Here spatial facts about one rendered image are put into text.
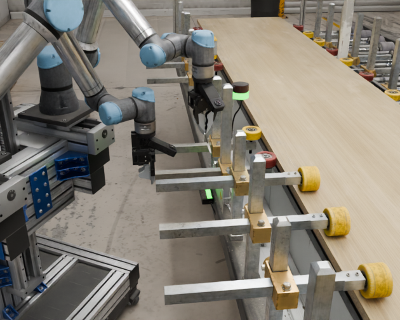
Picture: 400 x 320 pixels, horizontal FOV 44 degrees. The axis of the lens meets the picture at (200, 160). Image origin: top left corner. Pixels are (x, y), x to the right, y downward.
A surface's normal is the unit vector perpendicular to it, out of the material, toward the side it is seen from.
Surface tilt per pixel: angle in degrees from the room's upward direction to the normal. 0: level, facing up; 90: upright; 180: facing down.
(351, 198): 0
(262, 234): 90
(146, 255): 0
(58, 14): 85
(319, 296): 90
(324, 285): 90
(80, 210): 0
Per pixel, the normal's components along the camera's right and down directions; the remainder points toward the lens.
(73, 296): 0.00, -0.89
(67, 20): 0.69, 0.25
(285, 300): 0.11, 0.44
